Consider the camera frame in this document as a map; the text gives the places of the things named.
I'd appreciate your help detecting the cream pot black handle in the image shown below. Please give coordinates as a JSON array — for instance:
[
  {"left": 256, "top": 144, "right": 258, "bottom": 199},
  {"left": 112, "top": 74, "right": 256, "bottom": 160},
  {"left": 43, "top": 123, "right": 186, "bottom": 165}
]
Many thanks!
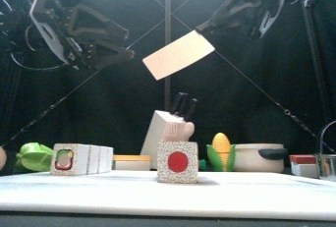
[{"left": 234, "top": 142, "right": 290, "bottom": 174}]

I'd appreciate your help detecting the toy cleaver cream blade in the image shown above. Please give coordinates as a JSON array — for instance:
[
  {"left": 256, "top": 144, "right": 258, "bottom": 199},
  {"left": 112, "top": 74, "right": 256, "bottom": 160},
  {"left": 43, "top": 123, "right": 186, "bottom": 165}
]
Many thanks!
[{"left": 142, "top": 19, "right": 224, "bottom": 82}]

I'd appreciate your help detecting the sushi block red centre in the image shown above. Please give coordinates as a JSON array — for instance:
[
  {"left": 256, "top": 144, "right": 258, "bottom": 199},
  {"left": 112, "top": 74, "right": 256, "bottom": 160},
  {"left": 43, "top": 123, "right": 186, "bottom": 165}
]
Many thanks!
[{"left": 156, "top": 141, "right": 202, "bottom": 185}]

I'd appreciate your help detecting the black side frame post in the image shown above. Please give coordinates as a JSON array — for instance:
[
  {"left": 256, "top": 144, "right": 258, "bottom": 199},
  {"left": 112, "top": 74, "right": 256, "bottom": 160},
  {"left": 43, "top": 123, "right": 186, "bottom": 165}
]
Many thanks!
[{"left": 300, "top": 0, "right": 327, "bottom": 126}]

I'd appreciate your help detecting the red topped white block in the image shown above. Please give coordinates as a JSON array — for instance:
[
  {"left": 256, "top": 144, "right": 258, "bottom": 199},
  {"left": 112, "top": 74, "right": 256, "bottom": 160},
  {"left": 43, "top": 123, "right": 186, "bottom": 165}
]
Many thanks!
[{"left": 290, "top": 154, "right": 320, "bottom": 179}]

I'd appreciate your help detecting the wooden toy fork head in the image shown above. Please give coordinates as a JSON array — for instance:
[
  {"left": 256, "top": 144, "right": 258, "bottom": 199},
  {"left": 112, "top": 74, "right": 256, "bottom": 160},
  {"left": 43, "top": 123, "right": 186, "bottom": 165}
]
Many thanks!
[{"left": 162, "top": 121, "right": 196, "bottom": 142}]

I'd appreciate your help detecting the white sliced toy roll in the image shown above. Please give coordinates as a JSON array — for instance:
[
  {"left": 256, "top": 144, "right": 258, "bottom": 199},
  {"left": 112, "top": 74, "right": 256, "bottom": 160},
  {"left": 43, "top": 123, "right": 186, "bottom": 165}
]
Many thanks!
[{"left": 50, "top": 142, "right": 116, "bottom": 176}]

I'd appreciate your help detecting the yellow topped white block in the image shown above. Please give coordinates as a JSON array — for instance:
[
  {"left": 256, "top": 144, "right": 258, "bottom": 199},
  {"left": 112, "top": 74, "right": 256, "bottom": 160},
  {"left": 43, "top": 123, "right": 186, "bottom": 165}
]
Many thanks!
[{"left": 112, "top": 154, "right": 152, "bottom": 172}]

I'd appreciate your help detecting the yellow toy corn cob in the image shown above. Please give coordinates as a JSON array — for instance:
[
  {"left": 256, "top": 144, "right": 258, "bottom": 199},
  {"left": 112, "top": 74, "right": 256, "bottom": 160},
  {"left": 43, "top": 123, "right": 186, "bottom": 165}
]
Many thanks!
[{"left": 207, "top": 132, "right": 238, "bottom": 172}]

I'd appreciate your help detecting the white knife block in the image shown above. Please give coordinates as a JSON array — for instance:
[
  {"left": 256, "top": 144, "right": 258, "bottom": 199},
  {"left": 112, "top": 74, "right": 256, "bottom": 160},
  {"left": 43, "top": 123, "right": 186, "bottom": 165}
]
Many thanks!
[{"left": 139, "top": 109, "right": 195, "bottom": 170}]

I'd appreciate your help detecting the green toy lettuce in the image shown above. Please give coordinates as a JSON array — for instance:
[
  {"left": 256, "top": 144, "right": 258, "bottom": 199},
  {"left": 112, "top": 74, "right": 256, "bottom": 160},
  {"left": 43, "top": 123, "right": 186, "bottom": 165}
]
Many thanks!
[{"left": 15, "top": 142, "right": 55, "bottom": 173}]

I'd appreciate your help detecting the white cutting mat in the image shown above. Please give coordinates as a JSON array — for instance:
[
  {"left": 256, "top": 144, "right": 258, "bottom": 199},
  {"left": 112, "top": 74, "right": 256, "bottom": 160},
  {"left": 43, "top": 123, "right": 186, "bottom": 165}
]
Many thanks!
[{"left": 0, "top": 170, "right": 336, "bottom": 222}]

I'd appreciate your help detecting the peach toy egg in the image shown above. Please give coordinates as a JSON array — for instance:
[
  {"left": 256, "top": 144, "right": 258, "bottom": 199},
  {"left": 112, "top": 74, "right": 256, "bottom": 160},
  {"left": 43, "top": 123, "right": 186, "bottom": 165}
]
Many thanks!
[{"left": 0, "top": 146, "right": 8, "bottom": 171}]

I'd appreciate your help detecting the small clear glass jar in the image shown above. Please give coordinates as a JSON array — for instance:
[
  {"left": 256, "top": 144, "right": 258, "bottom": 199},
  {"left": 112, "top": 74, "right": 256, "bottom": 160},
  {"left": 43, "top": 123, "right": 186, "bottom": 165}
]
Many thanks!
[{"left": 315, "top": 121, "right": 336, "bottom": 182}]

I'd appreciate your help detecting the grey vertical frame pole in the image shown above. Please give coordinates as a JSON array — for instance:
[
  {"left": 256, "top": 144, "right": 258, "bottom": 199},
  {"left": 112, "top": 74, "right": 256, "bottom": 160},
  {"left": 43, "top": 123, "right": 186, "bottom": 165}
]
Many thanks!
[{"left": 164, "top": 0, "right": 172, "bottom": 111}]

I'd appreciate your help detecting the black handled block knife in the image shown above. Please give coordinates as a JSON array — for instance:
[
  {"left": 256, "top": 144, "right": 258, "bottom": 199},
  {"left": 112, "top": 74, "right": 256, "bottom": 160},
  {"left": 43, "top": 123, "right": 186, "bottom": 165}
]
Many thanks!
[
  {"left": 183, "top": 97, "right": 200, "bottom": 122},
  {"left": 171, "top": 91, "right": 186, "bottom": 116},
  {"left": 176, "top": 92, "right": 191, "bottom": 118}
]

